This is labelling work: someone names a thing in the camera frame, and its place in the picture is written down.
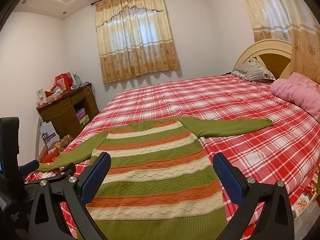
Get green striped knit sweater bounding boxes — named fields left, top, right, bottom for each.
left=39, top=117, right=272, bottom=239

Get red plastic bag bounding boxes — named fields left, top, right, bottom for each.
left=39, top=148, right=60, bottom=164

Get brown patterned bag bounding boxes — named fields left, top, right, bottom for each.
left=53, top=134, right=73, bottom=153

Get red plaid bed sheet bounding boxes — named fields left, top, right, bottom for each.
left=24, top=74, right=320, bottom=240

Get brown wooden desk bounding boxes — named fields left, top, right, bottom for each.
left=36, top=83, right=99, bottom=138

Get white box on desk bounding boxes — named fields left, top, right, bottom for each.
left=36, top=88, right=47, bottom=106

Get books in desk shelf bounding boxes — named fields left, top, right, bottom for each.
left=76, top=108, right=89, bottom=126

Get red gift bag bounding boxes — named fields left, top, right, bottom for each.
left=55, top=72, right=73, bottom=92

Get pink folded quilt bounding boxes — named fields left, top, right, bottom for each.
left=270, top=72, right=320, bottom=122

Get grey striped pillow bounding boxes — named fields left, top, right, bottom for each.
left=232, top=56, right=276, bottom=83

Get cream wooden headboard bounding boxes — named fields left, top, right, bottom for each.
left=233, top=38, right=293, bottom=80

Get beige window curtain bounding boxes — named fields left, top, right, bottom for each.
left=95, top=0, right=180, bottom=84

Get beige side curtain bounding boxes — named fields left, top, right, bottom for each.
left=244, top=0, right=319, bottom=82

